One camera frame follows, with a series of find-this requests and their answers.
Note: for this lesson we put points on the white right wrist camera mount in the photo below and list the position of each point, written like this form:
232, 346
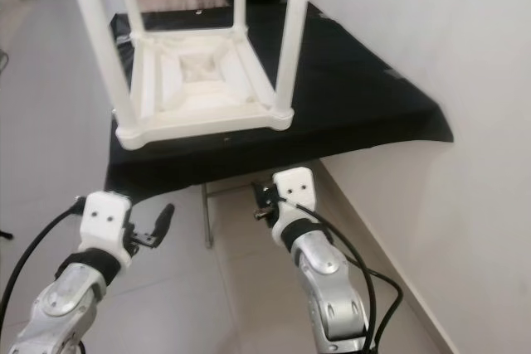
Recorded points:
294, 190

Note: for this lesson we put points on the white plastic children table top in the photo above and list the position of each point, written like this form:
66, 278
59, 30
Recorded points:
207, 113

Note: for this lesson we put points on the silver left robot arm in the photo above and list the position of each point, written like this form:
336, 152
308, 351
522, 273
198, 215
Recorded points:
66, 300

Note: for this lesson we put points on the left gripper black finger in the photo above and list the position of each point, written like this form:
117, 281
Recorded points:
164, 220
78, 202

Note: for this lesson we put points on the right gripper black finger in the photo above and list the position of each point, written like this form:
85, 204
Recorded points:
260, 193

